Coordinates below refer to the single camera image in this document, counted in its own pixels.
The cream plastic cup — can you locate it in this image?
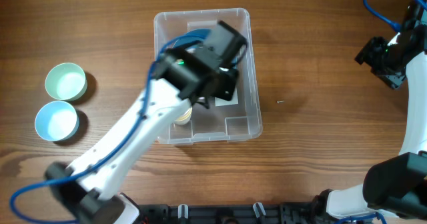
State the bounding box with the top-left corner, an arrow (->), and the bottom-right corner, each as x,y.
174,107 -> 192,125

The dark blue bowl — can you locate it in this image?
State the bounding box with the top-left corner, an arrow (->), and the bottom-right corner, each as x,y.
171,29 -> 211,53

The mint green bowl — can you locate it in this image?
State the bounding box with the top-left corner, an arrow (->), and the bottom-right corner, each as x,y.
45,63 -> 87,101

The light blue bowl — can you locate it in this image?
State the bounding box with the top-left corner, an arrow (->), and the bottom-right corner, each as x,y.
34,101 -> 79,142

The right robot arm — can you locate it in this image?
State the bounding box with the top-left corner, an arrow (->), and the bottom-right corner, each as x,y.
323,1 -> 426,223

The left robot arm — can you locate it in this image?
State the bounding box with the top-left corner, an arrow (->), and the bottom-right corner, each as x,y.
45,21 -> 248,223

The white label in container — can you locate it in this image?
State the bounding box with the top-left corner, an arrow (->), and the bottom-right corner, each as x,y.
214,89 -> 238,107

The clear plastic storage container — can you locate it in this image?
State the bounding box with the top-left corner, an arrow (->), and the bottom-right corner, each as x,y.
153,8 -> 262,145

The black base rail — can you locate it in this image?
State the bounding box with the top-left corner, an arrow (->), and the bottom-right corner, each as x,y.
139,202 -> 336,224

